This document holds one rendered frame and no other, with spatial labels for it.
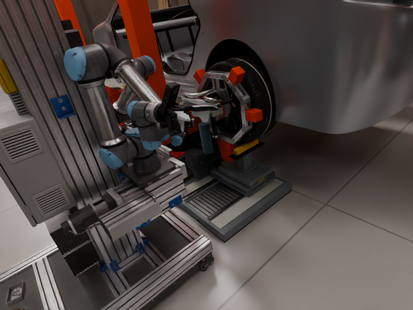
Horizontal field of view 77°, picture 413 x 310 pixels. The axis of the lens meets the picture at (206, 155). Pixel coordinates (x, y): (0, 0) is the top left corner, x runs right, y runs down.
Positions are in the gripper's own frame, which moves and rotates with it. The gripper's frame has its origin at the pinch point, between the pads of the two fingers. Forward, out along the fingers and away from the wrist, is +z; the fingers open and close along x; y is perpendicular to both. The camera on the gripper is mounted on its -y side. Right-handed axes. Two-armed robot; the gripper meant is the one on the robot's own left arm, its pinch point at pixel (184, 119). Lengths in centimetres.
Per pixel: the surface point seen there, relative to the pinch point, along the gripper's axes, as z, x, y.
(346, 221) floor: -29, 114, 83
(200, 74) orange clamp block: 22.0, 14.1, -26.5
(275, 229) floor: -34, 61, 83
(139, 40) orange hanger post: 21, -27, -57
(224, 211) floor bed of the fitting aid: -19, 23, 76
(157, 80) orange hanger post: 25.6, -22.7, -25.5
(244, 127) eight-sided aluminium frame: -11.6, 44.7, 6.4
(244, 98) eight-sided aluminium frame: -11.0, 46.3, -13.8
